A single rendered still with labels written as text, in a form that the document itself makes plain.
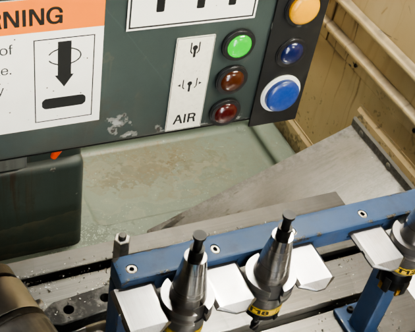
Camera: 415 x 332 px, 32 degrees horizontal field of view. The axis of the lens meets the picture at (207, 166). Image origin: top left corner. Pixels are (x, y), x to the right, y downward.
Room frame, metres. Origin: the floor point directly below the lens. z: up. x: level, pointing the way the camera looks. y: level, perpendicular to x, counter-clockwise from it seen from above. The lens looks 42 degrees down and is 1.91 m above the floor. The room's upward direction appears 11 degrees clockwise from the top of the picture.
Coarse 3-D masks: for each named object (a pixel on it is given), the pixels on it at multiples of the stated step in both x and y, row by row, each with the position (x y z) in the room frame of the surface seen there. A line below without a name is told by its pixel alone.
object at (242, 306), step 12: (228, 264) 0.59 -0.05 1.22; (216, 276) 0.57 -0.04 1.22; (228, 276) 0.57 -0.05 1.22; (240, 276) 0.58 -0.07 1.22; (216, 288) 0.55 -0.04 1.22; (228, 288) 0.55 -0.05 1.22; (240, 288) 0.56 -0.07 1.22; (216, 300) 0.53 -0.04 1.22; (228, 300) 0.54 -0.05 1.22; (240, 300) 0.54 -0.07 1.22; (252, 300) 0.54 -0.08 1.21; (228, 312) 0.52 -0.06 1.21; (240, 312) 0.53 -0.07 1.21
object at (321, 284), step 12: (300, 252) 0.63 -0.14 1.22; (312, 252) 0.64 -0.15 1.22; (300, 264) 0.61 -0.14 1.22; (312, 264) 0.62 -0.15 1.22; (324, 264) 0.62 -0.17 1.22; (300, 276) 0.59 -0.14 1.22; (312, 276) 0.60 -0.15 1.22; (324, 276) 0.60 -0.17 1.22; (300, 288) 0.58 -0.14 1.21; (312, 288) 0.58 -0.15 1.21; (324, 288) 0.59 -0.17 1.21
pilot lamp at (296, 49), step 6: (288, 48) 0.48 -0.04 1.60; (294, 48) 0.48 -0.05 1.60; (300, 48) 0.49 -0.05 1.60; (282, 54) 0.48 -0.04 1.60; (288, 54) 0.48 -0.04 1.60; (294, 54) 0.48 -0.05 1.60; (300, 54) 0.49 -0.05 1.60; (282, 60) 0.48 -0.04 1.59; (288, 60) 0.48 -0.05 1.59; (294, 60) 0.49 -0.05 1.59
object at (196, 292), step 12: (204, 252) 0.54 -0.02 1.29; (180, 264) 0.52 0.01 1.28; (192, 264) 0.52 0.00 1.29; (204, 264) 0.52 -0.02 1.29; (180, 276) 0.52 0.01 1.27; (192, 276) 0.51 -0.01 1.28; (204, 276) 0.52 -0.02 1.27; (180, 288) 0.51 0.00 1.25; (192, 288) 0.51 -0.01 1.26; (204, 288) 0.52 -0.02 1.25; (180, 300) 0.51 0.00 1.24; (192, 300) 0.51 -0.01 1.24; (204, 300) 0.52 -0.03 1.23
